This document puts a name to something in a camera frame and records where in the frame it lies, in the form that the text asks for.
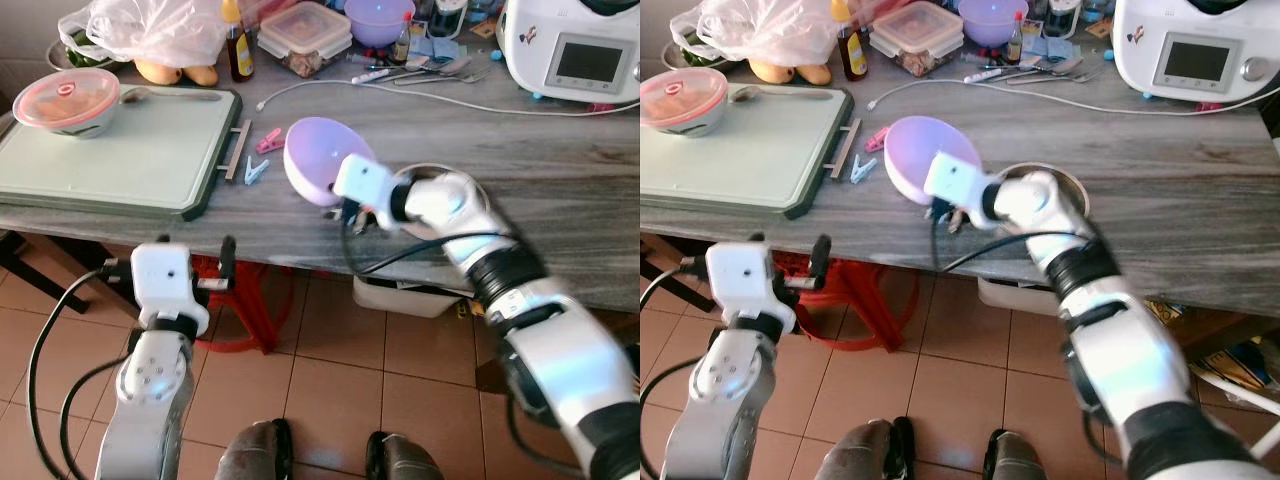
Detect lilac plastic bowl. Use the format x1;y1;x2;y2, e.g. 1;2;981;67
284;116;377;209
883;115;978;207

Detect red plastic stool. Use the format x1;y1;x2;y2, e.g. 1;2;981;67
188;254;297;357
775;250;903;353

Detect pale green cutting board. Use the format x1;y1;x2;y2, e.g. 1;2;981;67
640;85;861;220
0;85;252;222

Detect white plastic tub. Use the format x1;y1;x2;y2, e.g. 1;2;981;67
351;274;473;320
977;276;1067;317

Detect black table leg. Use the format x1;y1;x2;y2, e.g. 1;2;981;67
640;233;706;301

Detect round metal bowl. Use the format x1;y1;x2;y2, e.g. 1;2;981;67
998;162;1092;217

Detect long metal spoon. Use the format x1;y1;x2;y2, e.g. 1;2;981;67
728;84;833;105
120;85;224;106

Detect bowl with pink lid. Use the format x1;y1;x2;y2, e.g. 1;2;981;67
640;67;730;139
12;67;123;139

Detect metal cutlery piece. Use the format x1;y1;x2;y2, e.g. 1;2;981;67
995;54;1103;86
380;55;493;87

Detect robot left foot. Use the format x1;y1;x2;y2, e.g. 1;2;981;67
834;417;914;480
214;419;295;480

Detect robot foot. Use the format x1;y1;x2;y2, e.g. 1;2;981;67
364;430;447;480
834;417;914;480
214;419;295;480
982;427;1053;480

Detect small bottle with red cap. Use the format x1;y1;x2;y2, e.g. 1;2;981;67
391;11;414;67
1004;11;1026;67

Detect blue cloth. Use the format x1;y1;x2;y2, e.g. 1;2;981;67
414;34;463;63
1027;33;1077;62

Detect clear lidded food container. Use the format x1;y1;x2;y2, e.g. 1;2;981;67
869;1;967;79
257;1;354;79

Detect sauce bottle with yellow cap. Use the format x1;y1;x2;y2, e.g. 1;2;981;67
219;0;256;84
831;0;870;84

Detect purple mixing bowl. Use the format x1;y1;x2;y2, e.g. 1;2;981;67
343;0;417;49
956;0;1030;49

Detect clear plastic bag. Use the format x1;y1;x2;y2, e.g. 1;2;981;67
57;0;233;70
669;0;843;67

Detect dark glass jar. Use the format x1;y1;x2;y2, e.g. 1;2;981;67
429;0;472;40
1042;0;1085;40

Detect white kitchen machine with screen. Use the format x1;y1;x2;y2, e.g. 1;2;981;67
496;0;641;105
1111;0;1280;105

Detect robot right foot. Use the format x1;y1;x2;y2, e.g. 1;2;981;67
364;430;447;480
982;427;1053;480

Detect yellow printed packet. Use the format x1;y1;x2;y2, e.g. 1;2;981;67
1188;338;1280;403

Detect white rod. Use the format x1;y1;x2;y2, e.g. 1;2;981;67
1188;368;1280;463

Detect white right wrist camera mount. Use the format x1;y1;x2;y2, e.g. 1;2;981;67
332;154;402;217
922;151;992;213

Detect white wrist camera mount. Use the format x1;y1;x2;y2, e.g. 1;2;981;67
130;243;212;323
922;151;992;213
705;243;799;321
332;154;402;217

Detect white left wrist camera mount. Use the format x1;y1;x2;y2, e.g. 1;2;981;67
705;243;799;321
130;243;212;323

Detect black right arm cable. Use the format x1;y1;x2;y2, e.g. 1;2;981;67
929;206;1103;277
339;204;513;278

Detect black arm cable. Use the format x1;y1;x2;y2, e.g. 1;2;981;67
58;354;129;480
339;204;513;278
640;256;713;480
929;206;1103;277
27;257;135;480
640;356;703;480

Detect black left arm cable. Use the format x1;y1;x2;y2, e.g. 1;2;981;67
640;256;713;480
58;354;129;480
640;356;703;480
27;257;135;480

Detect thin white cable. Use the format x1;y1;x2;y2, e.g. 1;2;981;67
867;77;1243;114
256;77;641;119

